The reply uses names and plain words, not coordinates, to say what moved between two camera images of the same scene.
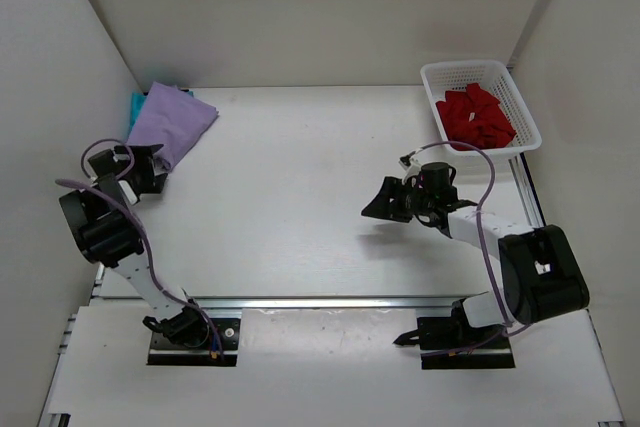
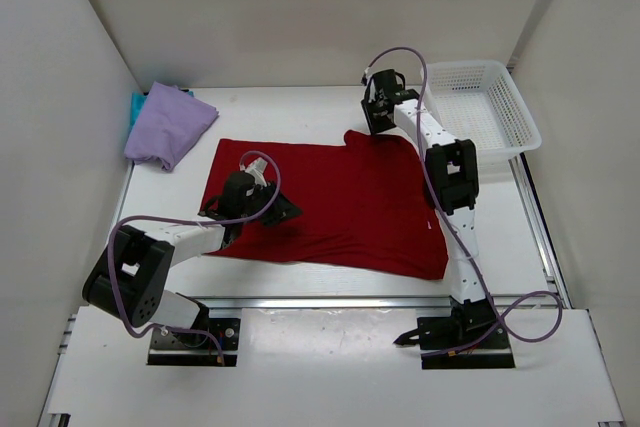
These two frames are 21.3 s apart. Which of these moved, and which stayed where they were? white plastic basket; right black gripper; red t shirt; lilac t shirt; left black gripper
Moved: right black gripper; left black gripper; red t shirt
Stayed: white plastic basket; lilac t shirt
